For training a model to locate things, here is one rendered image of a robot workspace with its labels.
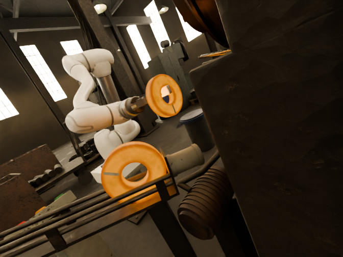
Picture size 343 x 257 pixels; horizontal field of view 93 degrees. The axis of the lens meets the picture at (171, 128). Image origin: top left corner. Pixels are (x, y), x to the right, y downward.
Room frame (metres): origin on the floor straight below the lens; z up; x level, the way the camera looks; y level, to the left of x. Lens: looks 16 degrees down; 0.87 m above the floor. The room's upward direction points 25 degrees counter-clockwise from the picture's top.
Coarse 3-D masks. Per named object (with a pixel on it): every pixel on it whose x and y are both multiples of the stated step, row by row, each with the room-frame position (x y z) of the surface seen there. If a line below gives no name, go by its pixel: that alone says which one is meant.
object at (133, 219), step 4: (140, 172) 1.32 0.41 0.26; (136, 180) 1.27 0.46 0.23; (144, 212) 1.12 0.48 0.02; (136, 216) 1.10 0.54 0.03; (140, 216) 1.09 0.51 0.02; (128, 220) 1.13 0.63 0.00; (132, 220) 1.09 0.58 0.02; (136, 220) 1.07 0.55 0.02; (140, 220) 1.07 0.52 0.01; (136, 224) 1.05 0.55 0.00
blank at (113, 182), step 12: (132, 144) 0.36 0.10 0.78; (144, 144) 0.37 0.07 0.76; (108, 156) 0.36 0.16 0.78; (120, 156) 0.35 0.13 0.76; (132, 156) 0.36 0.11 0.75; (144, 156) 0.36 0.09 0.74; (156, 156) 0.36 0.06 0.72; (108, 168) 0.35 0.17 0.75; (120, 168) 0.35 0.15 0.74; (156, 168) 0.36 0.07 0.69; (108, 180) 0.35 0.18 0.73; (120, 180) 0.35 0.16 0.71; (144, 180) 0.37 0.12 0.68; (108, 192) 0.35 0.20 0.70; (120, 192) 0.35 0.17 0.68; (156, 192) 0.36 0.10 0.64
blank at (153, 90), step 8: (152, 80) 0.57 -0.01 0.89; (160, 80) 0.59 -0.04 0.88; (168, 80) 0.62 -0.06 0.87; (152, 88) 0.55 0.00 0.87; (160, 88) 0.58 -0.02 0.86; (176, 88) 0.63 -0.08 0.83; (152, 96) 0.54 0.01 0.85; (160, 96) 0.56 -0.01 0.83; (176, 96) 0.61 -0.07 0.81; (152, 104) 0.55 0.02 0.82; (160, 104) 0.55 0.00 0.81; (168, 104) 0.58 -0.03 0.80; (176, 104) 0.60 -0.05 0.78; (160, 112) 0.55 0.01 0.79; (168, 112) 0.56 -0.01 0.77; (176, 112) 0.59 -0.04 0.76
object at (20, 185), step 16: (16, 176) 1.82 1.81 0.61; (0, 192) 1.68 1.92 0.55; (16, 192) 1.75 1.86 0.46; (32, 192) 1.83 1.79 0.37; (0, 208) 1.62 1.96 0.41; (16, 208) 1.69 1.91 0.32; (32, 208) 1.76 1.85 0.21; (0, 224) 1.56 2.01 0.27; (16, 224) 1.63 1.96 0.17; (0, 240) 1.51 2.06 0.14
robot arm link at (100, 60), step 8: (88, 56) 1.19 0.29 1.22; (96, 56) 1.21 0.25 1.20; (104, 56) 1.23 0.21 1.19; (112, 56) 1.29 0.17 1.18; (96, 64) 1.21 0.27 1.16; (104, 64) 1.23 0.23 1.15; (112, 64) 1.30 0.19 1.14; (96, 72) 1.23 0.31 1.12; (104, 72) 1.24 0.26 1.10; (104, 80) 1.26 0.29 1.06; (112, 80) 1.32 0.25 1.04; (104, 88) 1.28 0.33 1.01; (112, 88) 1.30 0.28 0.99; (112, 96) 1.30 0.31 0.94; (120, 128) 1.34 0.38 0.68; (128, 128) 1.35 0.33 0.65; (136, 128) 1.40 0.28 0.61; (120, 136) 1.33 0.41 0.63; (128, 136) 1.35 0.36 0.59; (136, 136) 1.44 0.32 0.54
